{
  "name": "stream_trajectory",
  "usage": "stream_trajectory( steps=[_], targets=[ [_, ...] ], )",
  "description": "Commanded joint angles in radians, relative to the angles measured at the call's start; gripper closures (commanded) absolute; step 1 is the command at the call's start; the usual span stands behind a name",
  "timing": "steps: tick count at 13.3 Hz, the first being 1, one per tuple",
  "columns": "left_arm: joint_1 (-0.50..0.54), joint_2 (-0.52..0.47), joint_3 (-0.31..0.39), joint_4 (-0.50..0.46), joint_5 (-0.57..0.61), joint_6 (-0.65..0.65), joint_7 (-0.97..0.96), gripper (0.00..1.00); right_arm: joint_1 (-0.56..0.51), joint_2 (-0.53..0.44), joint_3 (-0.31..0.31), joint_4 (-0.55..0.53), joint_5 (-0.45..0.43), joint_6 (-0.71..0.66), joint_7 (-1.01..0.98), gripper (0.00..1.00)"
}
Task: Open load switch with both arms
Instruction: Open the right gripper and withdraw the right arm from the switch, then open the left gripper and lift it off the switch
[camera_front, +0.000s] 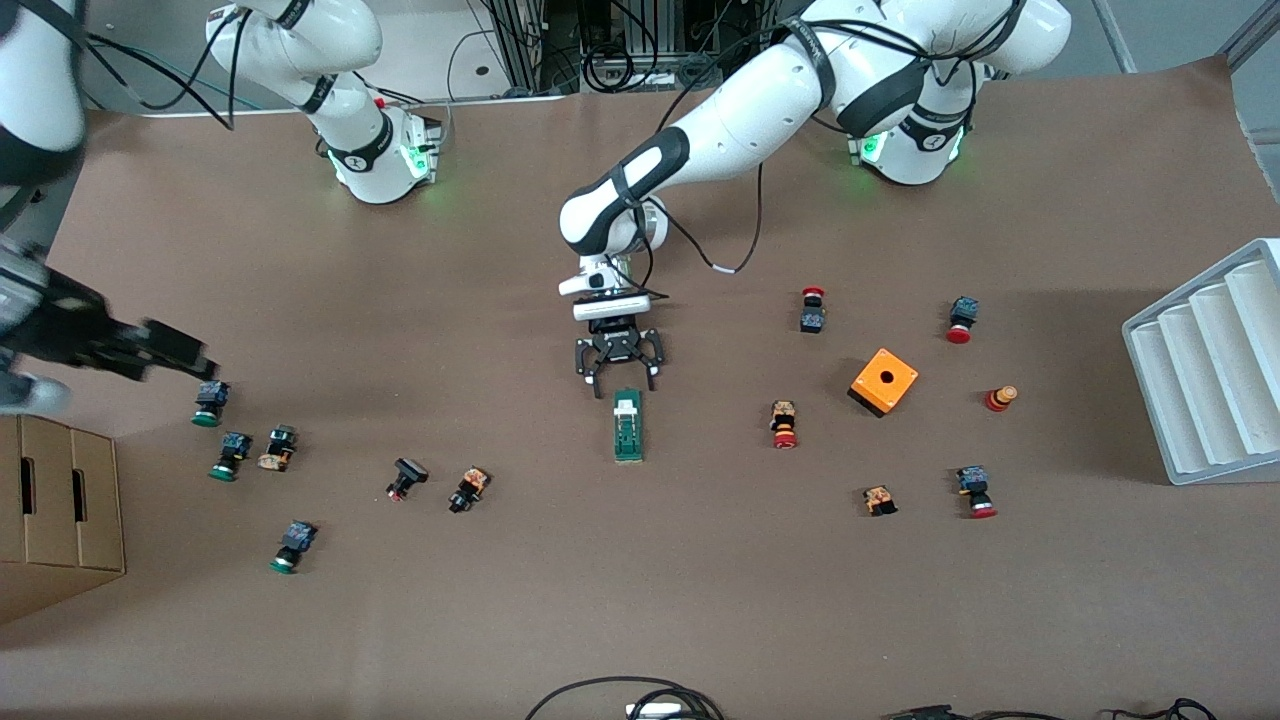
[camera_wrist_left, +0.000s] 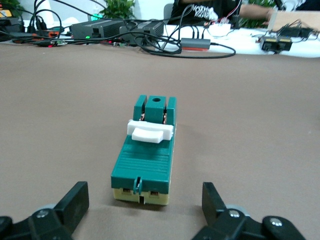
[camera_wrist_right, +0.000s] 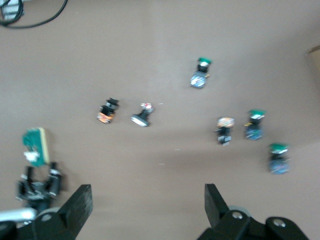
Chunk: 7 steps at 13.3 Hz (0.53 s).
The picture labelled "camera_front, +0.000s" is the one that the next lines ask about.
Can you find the red yellow button head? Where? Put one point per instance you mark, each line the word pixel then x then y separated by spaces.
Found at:
pixel 1000 398

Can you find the green pushbutton blue block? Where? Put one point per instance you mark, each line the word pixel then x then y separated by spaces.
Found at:
pixel 295 543
pixel 210 400
pixel 232 452

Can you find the red button orange block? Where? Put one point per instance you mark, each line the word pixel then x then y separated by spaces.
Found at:
pixel 784 422

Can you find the red mushroom button blue block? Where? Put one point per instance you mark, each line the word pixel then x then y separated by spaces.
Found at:
pixel 973 488
pixel 963 315

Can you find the black orange selector switch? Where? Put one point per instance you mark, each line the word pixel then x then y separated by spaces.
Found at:
pixel 470 488

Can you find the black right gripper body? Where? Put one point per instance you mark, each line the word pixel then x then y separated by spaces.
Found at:
pixel 62 322

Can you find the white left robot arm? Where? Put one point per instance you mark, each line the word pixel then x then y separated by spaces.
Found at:
pixel 760 100

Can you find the black pushbutton red base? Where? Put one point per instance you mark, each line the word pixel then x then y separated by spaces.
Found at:
pixel 408 473

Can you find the aluminium profile rack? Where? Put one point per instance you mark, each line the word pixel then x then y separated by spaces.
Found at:
pixel 530 40

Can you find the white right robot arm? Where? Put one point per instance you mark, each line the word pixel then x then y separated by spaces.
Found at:
pixel 300 45

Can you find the orange button enclosure box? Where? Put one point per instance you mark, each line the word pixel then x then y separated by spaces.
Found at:
pixel 884 383

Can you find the red button black block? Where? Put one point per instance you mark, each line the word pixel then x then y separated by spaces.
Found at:
pixel 812 318

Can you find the small orange contact block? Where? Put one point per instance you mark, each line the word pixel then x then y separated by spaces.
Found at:
pixel 880 500

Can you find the white ribbed tray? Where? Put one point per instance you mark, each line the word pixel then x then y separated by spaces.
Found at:
pixel 1210 400

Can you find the brown cardboard box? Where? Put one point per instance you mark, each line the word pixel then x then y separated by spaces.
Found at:
pixel 50 520

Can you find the beige black switch block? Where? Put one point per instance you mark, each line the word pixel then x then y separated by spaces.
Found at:
pixel 278 448

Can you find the black grey left gripper body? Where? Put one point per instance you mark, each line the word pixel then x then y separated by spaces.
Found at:
pixel 616 331

